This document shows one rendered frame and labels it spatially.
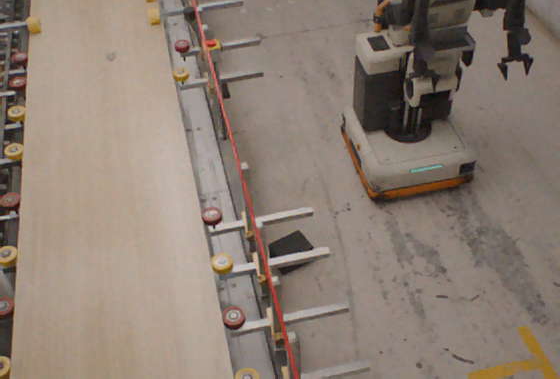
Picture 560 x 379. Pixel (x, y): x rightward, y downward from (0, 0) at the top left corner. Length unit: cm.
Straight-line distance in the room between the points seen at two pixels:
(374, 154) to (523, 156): 102
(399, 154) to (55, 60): 192
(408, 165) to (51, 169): 189
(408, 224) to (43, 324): 214
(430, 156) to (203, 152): 129
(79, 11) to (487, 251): 263
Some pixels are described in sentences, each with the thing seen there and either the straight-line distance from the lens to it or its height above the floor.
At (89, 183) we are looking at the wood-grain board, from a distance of 288.
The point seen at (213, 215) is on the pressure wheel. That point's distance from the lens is 262.
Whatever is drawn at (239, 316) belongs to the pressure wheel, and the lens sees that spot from 230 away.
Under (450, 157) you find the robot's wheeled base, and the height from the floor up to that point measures 27.
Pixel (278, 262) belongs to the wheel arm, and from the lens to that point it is 251.
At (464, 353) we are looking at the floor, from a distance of 334.
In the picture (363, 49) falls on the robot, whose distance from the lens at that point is 366.
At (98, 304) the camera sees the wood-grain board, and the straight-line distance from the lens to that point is 245.
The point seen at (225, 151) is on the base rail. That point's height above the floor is 70.
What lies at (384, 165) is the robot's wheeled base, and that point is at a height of 28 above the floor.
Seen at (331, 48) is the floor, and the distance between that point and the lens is 513.
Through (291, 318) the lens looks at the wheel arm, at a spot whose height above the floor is 82.
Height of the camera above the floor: 281
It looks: 48 degrees down
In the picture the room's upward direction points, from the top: 4 degrees counter-clockwise
